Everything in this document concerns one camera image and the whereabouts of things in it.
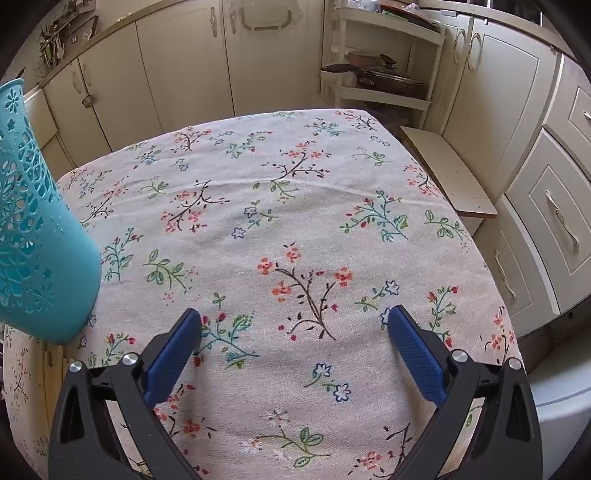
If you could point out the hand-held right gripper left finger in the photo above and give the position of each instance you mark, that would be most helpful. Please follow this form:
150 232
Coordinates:
173 360

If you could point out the white appliance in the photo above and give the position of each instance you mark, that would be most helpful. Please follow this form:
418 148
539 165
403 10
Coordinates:
558 415

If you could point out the small metal cup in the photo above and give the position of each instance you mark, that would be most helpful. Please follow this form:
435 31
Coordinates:
87 100

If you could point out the pink dish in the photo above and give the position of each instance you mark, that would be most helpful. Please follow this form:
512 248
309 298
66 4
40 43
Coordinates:
362 57

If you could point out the cream kitchen cabinet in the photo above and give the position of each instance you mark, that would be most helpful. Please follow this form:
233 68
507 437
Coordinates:
503 92
184 78

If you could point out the cream drawer unit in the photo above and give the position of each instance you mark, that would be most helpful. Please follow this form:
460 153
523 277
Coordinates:
531 198

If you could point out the cream wooden board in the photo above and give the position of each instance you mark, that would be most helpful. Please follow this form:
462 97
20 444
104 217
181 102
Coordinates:
448 175

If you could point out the counter utensil rack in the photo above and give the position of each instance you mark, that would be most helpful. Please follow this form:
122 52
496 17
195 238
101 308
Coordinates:
51 46

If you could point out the floral tablecloth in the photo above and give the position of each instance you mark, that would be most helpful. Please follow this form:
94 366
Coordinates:
300 207

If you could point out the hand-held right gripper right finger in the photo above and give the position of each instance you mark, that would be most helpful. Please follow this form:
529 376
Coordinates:
415 355

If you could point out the white plastic frame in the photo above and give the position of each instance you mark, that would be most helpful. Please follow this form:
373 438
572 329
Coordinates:
265 27

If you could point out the white shelf rack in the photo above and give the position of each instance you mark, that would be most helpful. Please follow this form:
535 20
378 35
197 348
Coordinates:
392 99

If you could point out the glass pan lid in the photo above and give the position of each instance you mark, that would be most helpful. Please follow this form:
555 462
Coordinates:
397 76

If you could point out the teal perforated plastic basket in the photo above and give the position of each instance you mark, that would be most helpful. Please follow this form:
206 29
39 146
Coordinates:
46 277

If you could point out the brown round tray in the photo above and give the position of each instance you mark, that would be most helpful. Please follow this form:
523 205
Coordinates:
406 16

